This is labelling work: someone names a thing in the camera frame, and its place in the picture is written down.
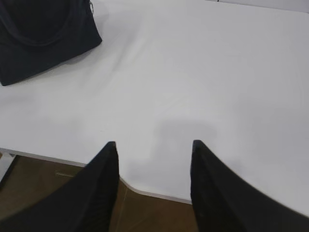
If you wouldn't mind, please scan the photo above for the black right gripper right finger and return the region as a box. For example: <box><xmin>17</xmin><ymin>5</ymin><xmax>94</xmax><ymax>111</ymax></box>
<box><xmin>190</xmin><ymin>140</ymin><xmax>309</xmax><ymax>232</ymax></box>

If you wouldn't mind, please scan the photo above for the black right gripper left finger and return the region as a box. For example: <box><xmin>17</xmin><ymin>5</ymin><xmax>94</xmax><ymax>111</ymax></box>
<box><xmin>0</xmin><ymin>142</ymin><xmax>119</xmax><ymax>232</ymax></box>

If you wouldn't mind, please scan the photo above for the navy blue lunch bag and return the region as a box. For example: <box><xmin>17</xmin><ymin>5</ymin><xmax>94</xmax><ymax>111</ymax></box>
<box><xmin>0</xmin><ymin>0</ymin><xmax>102</xmax><ymax>86</ymax></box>

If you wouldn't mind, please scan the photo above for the white table leg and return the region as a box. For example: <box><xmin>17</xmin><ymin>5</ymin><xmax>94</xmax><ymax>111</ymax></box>
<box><xmin>0</xmin><ymin>153</ymin><xmax>15</xmax><ymax>182</ymax></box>

